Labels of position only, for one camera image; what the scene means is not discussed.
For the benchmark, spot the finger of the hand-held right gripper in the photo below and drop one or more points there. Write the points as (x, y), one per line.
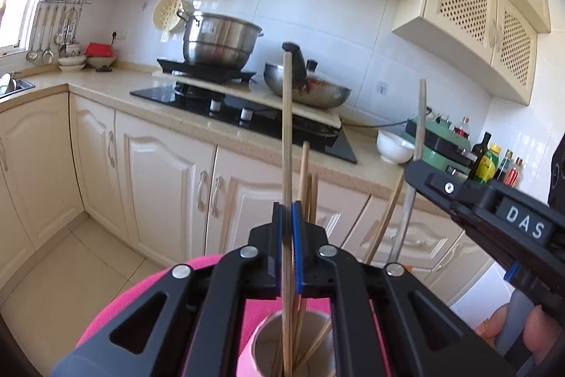
(441, 191)

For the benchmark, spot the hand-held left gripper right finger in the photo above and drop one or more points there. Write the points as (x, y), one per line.
(296, 244)

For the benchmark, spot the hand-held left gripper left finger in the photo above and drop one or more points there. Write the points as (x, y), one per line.
(276, 253)

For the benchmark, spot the bunch of wooden chopsticks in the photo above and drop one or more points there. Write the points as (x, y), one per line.
(304, 165)

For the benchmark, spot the pink cup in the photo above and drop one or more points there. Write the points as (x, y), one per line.
(260, 341)

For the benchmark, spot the row of hanging steel utensils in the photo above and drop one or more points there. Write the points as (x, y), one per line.
(46, 32)

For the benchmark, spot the person's right hand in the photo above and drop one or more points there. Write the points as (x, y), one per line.
(540, 333)

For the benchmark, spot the green electric cooker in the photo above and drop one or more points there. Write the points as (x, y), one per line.
(441, 147)

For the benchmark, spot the dark oil bottle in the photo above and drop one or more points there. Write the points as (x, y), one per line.
(479, 156)

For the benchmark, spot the red drink bottle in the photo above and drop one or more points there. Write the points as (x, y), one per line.
(462, 129)

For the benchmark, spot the white bowl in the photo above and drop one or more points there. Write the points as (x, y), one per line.
(393, 147)

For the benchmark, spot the dark soy sauce bottle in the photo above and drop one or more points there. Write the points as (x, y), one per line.
(504, 167)

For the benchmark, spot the red label sauce bottle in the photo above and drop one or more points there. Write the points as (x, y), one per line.
(514, 174)

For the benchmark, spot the steel wok with lid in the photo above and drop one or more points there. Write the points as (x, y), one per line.
(318, 92)

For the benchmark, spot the pink tablecloth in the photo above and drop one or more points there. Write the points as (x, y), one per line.
(119, 315)

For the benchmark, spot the black glass gas hob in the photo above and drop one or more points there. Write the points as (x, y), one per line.
(185, 101)

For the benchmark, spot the stainless steel pot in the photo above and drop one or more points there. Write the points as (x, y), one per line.
(220, 41)

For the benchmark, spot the cream perforated steamer plate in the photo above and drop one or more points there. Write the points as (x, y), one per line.
(165, 17)

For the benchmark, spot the stacked bowls with red lid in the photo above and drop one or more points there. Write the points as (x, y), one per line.
(99, 50)

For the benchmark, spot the stack of white bowls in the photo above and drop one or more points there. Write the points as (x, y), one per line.
(71, 59)

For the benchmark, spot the steel kitchen sink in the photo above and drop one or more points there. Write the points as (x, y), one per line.
(15, 85)

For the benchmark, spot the cream lattice-door wall cabinet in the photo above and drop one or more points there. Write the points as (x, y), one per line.
(476, 28)

